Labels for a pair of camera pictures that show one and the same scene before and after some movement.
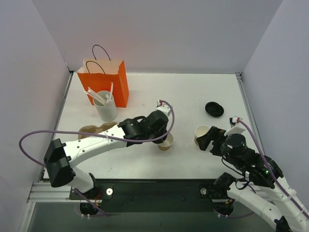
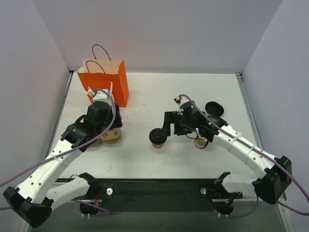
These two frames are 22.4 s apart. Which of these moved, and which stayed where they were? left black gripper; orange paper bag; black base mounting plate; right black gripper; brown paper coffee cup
Moved: left black gripper; right black gripper; brown paper coffee cup
Stayed: black base mounting plate; orange paper bag
